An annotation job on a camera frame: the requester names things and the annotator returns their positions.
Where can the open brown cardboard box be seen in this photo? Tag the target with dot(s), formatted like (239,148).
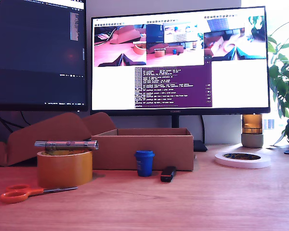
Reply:
(144,151)

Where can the small blue lidded cup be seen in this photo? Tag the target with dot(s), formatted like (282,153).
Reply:
(144,166)

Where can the black USB stick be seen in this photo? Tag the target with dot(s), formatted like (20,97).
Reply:
(168,173)

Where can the silver metal flashlight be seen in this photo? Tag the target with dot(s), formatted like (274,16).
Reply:
(72,144)

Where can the black Huawei computer monitor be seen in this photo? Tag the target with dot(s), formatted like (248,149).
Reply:
(231,84)

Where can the wide orange-brown tape roll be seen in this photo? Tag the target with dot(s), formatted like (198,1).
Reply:
(62,170)

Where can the flat white tape roll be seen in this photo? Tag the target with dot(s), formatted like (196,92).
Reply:
(243,164)

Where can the amber glass jar grey base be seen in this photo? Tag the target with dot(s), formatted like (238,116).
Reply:
(252,140)

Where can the dark screen computer monitor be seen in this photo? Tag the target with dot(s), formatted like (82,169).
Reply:
(26,60)

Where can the green leafy plant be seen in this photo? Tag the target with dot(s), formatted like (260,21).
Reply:
(283,84)

